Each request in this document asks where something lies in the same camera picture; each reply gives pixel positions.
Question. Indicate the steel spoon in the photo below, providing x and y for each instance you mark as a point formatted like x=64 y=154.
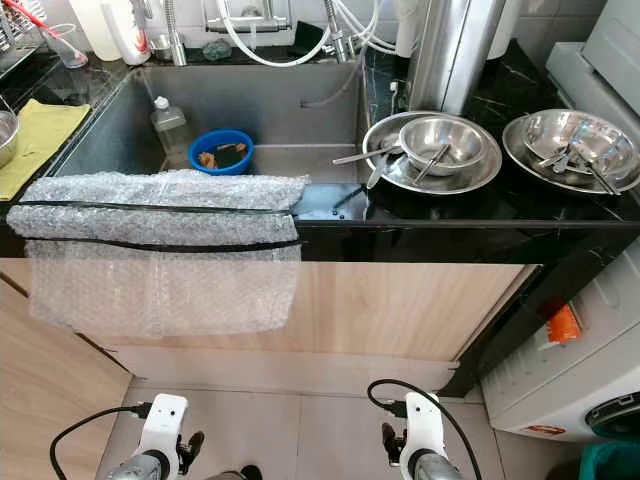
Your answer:
x=435 y=163
x=603 y=178
x=375 y=177
x=360 y=156

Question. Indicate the steel bowl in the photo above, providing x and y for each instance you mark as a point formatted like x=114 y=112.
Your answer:
x=8 y=140
x=575 y=123
x=450 y=135

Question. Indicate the black robot foot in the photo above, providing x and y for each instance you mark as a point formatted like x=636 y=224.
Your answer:
x=235 y=474

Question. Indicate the light wood drawer cabinet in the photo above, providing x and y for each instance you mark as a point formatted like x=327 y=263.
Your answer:
x=50 y=410

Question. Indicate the clear bubble wrap sheet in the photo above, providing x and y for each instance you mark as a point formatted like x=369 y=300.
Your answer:
x=160 y=290

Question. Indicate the white washing machine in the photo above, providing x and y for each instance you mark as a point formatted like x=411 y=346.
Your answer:
x=560 y=390

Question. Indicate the orange plastic item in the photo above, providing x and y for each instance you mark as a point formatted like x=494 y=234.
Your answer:
x=563 y=325

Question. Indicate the teal bucket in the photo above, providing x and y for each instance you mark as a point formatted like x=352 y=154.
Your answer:
x=610 y=462

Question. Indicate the blue plastic bowl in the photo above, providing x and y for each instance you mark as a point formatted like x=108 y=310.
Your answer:
x=220 y=171

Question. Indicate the brown scrub sponge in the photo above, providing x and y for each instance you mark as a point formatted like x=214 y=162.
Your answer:
x=225 y=155

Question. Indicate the clear plastic bottle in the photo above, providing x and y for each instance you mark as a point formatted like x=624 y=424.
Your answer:
x=168 y=130

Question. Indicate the steel fork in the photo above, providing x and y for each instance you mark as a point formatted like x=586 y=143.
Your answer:
x=557 y=158

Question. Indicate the yellow green cloth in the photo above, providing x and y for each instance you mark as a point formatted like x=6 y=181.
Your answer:
x=50 y=135

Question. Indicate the stainless steel sink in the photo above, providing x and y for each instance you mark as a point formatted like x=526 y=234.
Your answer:
x=280 y=110

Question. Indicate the tall stainless steel canister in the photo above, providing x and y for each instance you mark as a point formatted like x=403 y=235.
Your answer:
x=455 y=50

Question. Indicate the green scrub pad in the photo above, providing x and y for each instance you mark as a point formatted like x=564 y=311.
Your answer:
x=217 y=52

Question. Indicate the chrome gooseneck faucet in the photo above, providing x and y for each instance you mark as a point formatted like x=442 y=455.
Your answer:
x=343 y=45

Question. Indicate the small steel cup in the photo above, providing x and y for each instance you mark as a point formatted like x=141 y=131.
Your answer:
x=158 y=48

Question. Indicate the flexible steel faucet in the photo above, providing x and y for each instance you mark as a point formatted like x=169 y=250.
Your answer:
x=176 y=40

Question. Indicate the white hanging cloth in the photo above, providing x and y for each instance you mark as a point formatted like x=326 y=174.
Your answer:
x=406 y=28

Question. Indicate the clear plastic cup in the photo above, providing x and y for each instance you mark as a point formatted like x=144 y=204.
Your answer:
x=68 y=50

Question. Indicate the white plastic bottle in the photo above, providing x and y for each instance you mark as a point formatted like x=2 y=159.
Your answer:
x=95 y=28

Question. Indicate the grey appliance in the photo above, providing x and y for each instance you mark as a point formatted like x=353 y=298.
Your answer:
x=600 y=60

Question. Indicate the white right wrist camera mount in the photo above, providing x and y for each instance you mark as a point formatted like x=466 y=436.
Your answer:
x=423 y=420

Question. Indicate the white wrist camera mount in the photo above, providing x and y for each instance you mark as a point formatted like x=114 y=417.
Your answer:
x=423 y=420
x=163 y=420

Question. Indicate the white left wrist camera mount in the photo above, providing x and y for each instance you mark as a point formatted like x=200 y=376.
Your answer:
x=163 y=420

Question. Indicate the chrome wall tap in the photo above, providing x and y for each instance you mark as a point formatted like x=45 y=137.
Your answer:
x=248 y=24

